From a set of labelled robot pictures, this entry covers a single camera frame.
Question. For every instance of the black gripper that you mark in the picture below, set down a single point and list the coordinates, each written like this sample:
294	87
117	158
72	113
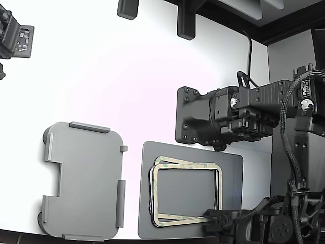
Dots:
250	232

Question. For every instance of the beige adhesive rectangular frame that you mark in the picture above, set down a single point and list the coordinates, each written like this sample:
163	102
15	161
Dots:
177	160
188	167

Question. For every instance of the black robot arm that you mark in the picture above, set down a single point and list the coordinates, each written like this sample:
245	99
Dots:
269	92

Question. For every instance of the light gray plastic box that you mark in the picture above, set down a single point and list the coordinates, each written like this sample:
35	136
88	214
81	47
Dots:
86	178

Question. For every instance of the dark gray foam mat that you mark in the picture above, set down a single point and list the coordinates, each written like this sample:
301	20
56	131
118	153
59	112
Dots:
229	178

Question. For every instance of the gray panel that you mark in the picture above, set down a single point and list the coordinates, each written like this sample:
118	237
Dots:
243	7

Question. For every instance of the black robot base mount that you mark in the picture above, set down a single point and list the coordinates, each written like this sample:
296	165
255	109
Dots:
193	119

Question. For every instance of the long black mounting bracket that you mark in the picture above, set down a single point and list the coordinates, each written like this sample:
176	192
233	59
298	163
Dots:
186	23

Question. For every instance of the black shelf frame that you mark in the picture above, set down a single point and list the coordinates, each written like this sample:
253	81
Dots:
279	30

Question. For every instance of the short black mounting bracket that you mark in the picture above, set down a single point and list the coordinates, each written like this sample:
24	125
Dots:
127	8

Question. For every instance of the small black bracket piece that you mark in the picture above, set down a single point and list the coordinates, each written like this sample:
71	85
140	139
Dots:
2	71

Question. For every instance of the black camera with circuit board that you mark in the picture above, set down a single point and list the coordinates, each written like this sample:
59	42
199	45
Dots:
10	33

